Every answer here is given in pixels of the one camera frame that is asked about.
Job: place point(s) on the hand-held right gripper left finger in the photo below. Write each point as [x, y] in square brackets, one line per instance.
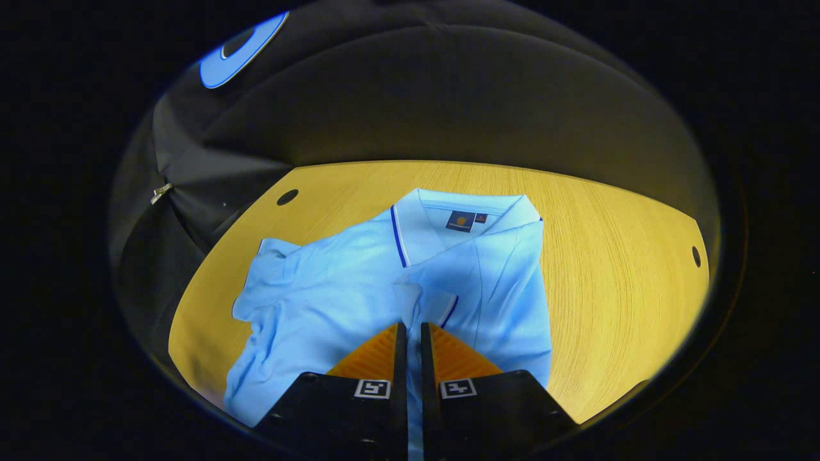
[400, 397]

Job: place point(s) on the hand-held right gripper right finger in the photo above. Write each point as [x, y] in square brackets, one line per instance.
[429, 410]

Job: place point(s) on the light blue T-shirt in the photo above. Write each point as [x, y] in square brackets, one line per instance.
[320, 301]

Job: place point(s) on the black table grommet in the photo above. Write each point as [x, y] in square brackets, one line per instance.
[287, 196]
[696, 256]

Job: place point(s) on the black backdrop cloth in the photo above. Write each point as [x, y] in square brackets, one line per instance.
[448, 96]

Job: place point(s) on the silver metal clip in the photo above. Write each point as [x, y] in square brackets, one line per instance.
[160, 192]

